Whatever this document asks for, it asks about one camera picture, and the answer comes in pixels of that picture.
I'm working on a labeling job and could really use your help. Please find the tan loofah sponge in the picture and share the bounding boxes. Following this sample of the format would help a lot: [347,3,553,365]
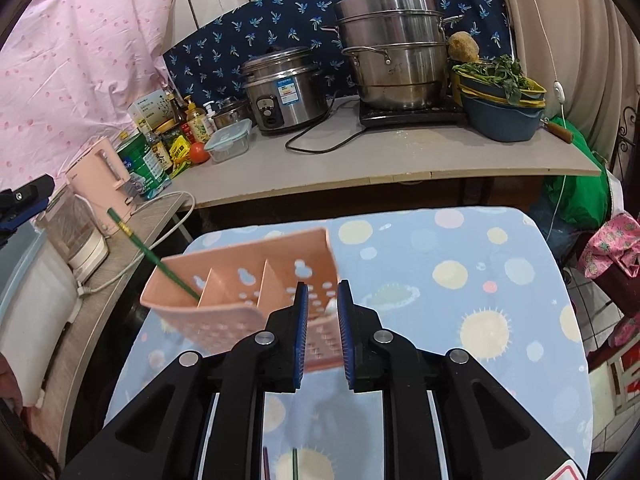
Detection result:
[446,31,475,63]

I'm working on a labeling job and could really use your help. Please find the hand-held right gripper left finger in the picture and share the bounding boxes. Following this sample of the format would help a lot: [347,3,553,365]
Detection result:
[60,281,308,480]

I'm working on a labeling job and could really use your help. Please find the steel rice cooker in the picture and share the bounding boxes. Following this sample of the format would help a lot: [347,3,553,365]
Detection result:
[240,46,331,133]

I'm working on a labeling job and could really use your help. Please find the wooden tool handle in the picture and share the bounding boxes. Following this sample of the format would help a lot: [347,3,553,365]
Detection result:
[542,117,573,145]

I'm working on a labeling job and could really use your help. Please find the blue plastic basin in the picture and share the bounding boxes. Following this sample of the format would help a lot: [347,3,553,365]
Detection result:
[462,92,546,142]

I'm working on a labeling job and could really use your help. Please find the navy leaf print cloth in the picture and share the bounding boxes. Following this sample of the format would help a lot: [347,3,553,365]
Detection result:
[162,0,516,111]

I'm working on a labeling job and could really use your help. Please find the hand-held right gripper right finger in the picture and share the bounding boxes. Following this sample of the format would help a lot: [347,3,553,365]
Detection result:
[337,280,588,480]

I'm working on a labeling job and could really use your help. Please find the blue dotted tablecloth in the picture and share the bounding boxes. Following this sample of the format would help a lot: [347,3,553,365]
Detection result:
[102,205,591,480]

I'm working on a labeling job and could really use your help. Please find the labelled sauce bottle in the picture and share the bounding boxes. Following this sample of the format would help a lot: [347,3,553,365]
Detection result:
[147,130,173,176]

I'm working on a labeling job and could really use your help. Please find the yellow snack packet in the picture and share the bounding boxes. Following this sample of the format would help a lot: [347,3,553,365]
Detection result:
[167,135,193,178]

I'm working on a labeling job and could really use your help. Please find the leafy green vegetables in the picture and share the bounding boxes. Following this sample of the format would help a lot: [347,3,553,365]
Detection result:
[452,55,531,103]

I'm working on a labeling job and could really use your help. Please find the yellow oil bottle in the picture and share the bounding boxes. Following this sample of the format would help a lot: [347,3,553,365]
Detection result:
[184,95,211,143]

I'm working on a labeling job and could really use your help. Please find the dark sauce bottle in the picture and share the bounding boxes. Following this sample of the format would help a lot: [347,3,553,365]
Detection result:
[167,91,188,126]

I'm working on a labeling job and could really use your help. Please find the small lidded steel pot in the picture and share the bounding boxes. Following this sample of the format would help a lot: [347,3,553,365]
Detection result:
[210,96,251,130]

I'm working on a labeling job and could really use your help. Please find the dark glass jar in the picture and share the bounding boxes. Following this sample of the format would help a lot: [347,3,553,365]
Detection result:
[152,120,186,151]

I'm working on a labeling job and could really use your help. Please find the stacked steel steamer pot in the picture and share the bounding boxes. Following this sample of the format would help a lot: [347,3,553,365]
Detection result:
[320,0,466,111]

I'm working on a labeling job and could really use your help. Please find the clear dish storage box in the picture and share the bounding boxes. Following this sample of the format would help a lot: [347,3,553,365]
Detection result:
[0,225,81,406]

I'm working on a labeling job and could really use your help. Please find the white printed carton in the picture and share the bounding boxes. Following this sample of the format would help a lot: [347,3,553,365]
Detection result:
[127,89,171,133]

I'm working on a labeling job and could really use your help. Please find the pink perforated utensil holder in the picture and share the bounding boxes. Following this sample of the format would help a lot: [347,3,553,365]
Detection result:
[140,227,346,373]

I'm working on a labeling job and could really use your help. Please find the beige hanging curtain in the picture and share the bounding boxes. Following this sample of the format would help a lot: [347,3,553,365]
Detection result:
[487,0,640,161]

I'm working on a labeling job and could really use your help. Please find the black metal chair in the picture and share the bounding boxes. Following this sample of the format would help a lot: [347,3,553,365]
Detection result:
[605,110,640,196]

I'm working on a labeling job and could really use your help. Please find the glass jar white lid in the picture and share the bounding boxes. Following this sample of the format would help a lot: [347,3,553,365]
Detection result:
[42,192,101,261]

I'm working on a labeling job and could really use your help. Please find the green plastic bag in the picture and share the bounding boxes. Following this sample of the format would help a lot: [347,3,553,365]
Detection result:
[542,117,613,233]

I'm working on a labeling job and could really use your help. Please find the clear lidded food container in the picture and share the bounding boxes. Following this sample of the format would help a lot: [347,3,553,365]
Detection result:
[204,119,252,163]

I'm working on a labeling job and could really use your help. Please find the green tin can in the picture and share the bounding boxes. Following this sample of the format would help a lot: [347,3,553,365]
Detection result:
[116,132,168,198]

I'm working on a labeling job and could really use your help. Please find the black induction cooker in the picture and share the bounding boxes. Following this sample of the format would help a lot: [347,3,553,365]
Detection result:
[357,95,471,128]

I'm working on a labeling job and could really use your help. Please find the pink printed bag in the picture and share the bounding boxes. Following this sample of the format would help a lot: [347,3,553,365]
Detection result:
[577,212,640,281]

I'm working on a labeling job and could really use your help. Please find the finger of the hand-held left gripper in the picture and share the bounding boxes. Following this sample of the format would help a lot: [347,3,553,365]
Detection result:
[0,174,56,246]

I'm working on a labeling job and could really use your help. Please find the pink electric kettle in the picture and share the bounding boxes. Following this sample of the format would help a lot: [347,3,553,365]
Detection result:
[64,136,138,236]

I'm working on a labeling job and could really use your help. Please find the dark cloth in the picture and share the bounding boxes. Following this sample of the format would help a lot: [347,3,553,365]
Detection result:
[0,400,61,480]

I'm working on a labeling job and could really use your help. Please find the pink spotted curtain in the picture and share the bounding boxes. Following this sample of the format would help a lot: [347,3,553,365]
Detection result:
[0,0,181,196]

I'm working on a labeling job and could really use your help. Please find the black power cable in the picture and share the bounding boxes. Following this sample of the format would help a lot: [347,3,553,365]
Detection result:
[285,105,366,153]

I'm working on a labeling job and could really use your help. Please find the white cord with switch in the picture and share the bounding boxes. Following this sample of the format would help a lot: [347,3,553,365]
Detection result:
[520,0,568,241]

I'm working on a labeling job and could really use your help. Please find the white power cable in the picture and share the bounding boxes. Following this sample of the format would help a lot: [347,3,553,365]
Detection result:
[75,191,197,306]

